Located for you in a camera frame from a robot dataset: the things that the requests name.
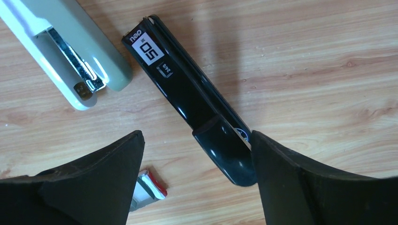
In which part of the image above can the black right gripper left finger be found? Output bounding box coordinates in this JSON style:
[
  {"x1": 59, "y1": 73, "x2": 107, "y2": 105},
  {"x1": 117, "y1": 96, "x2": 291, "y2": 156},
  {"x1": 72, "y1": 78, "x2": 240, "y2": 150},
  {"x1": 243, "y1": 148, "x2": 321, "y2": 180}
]
[{"x1": 0, "y1": 130, "x2": 145, "y2": 225}]

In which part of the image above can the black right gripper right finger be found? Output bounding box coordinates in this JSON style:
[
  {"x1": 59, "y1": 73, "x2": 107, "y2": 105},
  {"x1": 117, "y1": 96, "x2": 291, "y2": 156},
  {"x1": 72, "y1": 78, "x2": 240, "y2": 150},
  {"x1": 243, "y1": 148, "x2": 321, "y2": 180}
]
[{"x1": 251, "y1": 131, "x2": 398, "y2": 225}]

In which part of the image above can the grey-green white stapler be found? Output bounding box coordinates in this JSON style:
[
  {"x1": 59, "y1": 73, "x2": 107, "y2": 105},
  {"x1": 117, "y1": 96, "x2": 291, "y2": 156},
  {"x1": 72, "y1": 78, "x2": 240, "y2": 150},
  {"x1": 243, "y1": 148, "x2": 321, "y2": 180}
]
[{"x1": 0, "y1": 0, "x2": 132, "y2": 111}]

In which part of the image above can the black stapler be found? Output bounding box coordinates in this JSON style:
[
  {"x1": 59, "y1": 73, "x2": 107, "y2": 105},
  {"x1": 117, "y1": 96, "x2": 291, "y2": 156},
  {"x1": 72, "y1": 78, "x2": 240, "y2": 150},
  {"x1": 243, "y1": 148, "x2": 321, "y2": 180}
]
[{"x1": 122, "y1": 15, "x2": 257, "y2": 187}]

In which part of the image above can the open staple box tray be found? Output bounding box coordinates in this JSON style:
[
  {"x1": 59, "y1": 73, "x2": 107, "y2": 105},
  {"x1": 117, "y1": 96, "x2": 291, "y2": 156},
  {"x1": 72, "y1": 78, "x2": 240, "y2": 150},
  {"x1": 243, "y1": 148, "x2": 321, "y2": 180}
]
[{"x1": 129, "y1": 169, "x2": 168, "y2": 212}]

